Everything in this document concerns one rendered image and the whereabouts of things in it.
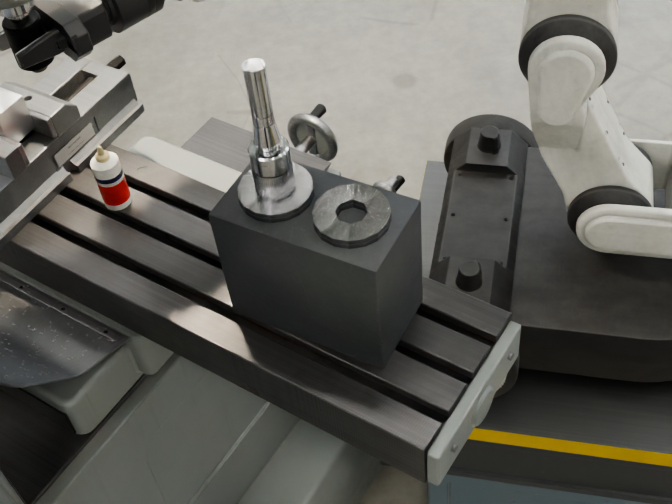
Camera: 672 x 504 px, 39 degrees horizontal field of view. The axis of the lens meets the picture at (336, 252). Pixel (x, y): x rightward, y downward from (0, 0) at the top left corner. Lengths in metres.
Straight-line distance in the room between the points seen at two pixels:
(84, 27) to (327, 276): 0.43
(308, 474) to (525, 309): 0.57
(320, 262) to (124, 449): 0.56
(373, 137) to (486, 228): 1.12
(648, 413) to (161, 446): 0.86
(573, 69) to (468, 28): 1.84
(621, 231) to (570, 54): 0.38
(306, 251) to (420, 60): 2.12
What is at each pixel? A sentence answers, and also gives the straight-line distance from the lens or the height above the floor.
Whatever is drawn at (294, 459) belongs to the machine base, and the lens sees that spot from 1.99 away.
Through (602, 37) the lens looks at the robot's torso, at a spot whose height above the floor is 1.06.
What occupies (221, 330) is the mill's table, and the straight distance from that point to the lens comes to 1.25.
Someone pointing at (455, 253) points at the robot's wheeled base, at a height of 0.59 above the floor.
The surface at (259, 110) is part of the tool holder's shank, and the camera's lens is 1.03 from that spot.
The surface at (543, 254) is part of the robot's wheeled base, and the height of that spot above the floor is 0.57.
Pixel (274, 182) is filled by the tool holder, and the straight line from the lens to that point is 1.09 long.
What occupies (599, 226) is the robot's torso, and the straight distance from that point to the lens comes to 1.68.
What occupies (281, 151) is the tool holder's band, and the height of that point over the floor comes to 1.20.
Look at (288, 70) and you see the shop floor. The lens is 3.16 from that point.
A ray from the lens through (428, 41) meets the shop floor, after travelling 3.23.
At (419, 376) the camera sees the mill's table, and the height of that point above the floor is 0.94.
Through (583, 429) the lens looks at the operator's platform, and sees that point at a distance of 1.79.
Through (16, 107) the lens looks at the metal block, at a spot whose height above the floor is 1.07.
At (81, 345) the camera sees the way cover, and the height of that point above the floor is 0.88.
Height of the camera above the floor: 1.92
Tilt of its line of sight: 48 degrees down
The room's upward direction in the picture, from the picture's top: 7 degrees counter-clockwise
